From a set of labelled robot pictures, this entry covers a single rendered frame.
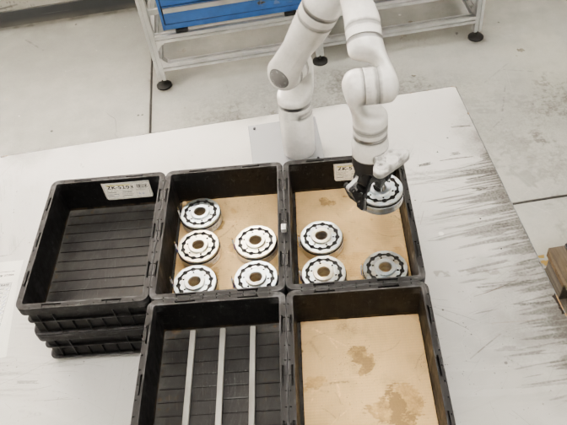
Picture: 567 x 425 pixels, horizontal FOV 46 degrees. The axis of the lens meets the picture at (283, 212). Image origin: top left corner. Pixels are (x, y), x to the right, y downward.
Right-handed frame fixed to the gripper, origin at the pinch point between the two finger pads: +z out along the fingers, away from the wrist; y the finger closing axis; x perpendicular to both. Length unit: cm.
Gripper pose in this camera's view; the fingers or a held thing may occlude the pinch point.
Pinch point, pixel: (369, 197)
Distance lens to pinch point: 150.0
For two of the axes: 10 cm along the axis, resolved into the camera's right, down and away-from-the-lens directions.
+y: -7.7, 5.3, -3.7
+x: 6.4, 5.4, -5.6
